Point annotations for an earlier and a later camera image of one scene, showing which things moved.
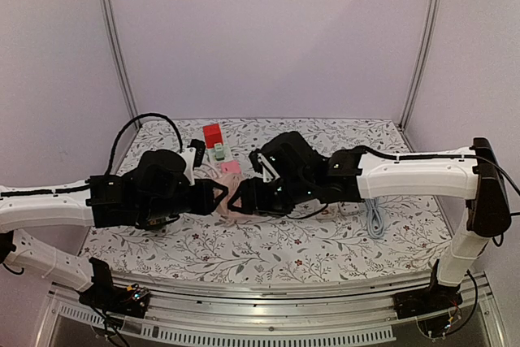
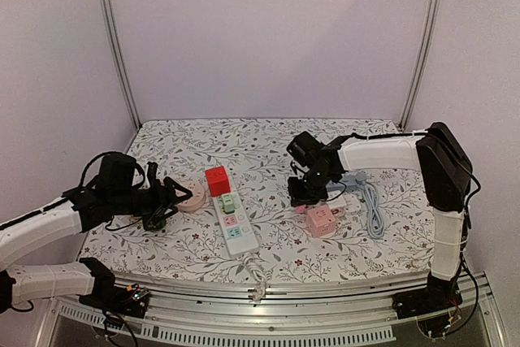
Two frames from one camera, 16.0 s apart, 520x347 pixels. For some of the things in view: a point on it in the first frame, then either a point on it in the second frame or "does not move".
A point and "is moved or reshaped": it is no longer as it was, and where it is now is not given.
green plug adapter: x=218 y=149 -> x=227 y=200
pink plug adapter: x=231 y=167 is moved or reshaped
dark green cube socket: x=157 y=223 does not move
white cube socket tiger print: x=347 y=208 does not move
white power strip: x=210 y=154 -> x=237 y=227
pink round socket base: x=231 y=181 is moved or reshaped
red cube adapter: x=212 y=135 -> x=218 y=181
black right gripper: x=249 y=195 -> x=306 y=191
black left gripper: x=205 y=205 -> x=162 y=202
